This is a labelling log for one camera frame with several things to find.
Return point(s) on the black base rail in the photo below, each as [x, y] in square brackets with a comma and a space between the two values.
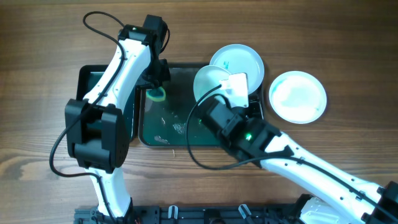
[278, 214]

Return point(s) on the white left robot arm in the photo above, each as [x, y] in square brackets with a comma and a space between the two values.
[99, 125]

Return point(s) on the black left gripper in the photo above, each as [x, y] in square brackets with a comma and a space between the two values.
[154, 83]

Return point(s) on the white plate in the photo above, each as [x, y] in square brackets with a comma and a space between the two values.
[207, 78]
[239, 58]
[297, 97]

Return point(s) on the large black tray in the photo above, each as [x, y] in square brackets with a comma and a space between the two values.
[162, 123]

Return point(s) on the small black water tray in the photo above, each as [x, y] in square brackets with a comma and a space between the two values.
[89, 75]

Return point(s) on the green yellow sponge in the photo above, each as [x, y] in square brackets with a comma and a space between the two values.
[156, 95]

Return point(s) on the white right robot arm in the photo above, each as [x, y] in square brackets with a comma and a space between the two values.
[334, 196]

